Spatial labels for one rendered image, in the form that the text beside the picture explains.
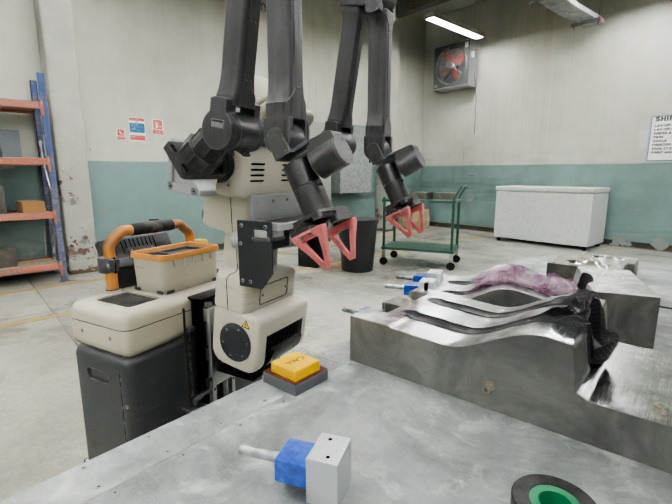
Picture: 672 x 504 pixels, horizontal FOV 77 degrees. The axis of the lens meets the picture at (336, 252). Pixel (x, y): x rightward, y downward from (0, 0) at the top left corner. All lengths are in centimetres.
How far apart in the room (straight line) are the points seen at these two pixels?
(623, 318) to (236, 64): 92
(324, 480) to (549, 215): 712
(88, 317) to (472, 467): 102
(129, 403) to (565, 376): 102
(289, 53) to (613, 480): 77
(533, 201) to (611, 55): 247
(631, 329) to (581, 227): 630
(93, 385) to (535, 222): 694
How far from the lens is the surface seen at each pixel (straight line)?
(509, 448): 65
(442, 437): 64
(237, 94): 87
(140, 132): 619
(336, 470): 50
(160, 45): 649
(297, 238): 74
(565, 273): 152
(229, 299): 112
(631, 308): 106
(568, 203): 738
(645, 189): 799
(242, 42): 89
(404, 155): 115
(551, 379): 67
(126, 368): 124
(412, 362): 76
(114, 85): 619
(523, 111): 869
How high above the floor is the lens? 115
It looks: 11 degrees down
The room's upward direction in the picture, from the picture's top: straight up
